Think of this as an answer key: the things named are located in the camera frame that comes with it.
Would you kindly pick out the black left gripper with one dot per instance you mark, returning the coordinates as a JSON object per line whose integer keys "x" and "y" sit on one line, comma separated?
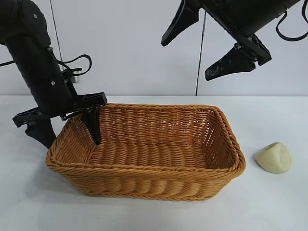
{"x": 55, "y": 98}

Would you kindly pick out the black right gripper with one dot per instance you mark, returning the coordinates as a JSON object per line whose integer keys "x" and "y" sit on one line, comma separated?
{"x": 240, "y": 16}

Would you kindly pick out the pale yellow egg yolk pastry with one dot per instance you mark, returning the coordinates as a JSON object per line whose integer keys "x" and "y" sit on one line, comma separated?
{"x": 274, "y": 158}

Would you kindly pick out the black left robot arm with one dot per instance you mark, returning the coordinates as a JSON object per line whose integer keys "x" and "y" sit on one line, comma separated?
{"x": 26, "y": 43}

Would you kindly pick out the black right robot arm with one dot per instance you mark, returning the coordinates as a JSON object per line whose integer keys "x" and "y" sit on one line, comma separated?
{"x": 297, "y": 4}

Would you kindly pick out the brown woven wicker basket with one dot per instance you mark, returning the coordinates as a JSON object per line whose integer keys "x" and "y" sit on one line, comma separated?
{"x": 149, "y": 178}

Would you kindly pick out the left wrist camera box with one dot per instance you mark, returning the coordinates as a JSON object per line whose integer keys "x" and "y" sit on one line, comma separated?
{"x": 73, "y": 76}

